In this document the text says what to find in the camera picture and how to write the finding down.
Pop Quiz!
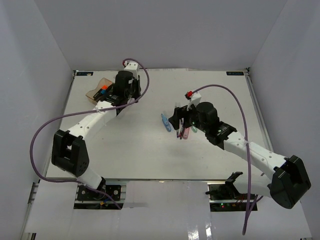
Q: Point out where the right black logo sticker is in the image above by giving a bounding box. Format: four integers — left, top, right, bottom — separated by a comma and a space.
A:
226, 71, 244, 76

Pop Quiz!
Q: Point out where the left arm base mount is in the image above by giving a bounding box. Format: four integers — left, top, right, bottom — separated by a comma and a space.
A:
73, 184, 124, 210

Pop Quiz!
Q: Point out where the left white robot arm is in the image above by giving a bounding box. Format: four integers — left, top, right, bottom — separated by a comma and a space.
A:
51, 70, 141, 200

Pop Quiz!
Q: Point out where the black logo sticker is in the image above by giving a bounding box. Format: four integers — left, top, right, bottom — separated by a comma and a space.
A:
226, 71, 244, 76
76, 71, 94, 76

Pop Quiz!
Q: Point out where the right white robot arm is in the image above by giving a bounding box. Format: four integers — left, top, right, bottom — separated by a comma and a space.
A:
168, 102, 311, 209

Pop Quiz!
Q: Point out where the left black logo sticker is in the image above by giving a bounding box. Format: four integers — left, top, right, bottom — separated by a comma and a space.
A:
76, 71, 94, 76

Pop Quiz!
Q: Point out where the amber plastic tray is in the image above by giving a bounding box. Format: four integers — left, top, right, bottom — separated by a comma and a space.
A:
85, 77, 113, 105

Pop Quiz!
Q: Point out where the light pink correction pen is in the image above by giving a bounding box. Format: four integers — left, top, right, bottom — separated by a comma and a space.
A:
182, 127, 190, 140

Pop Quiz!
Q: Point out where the red ink gel pen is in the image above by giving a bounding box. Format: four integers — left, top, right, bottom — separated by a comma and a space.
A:
179, 125, 185, 140

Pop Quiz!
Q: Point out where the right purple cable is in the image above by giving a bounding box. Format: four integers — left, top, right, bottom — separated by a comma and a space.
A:
191, 84, 260, 236

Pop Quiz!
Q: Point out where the light blue correction pen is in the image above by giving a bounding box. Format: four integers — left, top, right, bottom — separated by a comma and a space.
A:
161, 113, 172, 133

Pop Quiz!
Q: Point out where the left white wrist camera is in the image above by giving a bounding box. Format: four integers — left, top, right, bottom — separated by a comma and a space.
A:
124, 61, 139, 79

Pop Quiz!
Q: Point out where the light green correction pen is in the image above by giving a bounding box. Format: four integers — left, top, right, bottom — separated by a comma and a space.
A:
191, 126, 198, 133

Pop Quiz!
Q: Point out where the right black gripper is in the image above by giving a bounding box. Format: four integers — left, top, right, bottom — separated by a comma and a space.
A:
168, 100, 209, 134

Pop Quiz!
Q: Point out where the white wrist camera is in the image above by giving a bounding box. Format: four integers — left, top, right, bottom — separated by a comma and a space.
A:
185, 91, 202, 110
124, 61, 139, 79

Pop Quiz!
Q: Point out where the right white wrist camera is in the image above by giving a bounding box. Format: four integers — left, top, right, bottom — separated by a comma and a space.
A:
185, 91, 202, 110

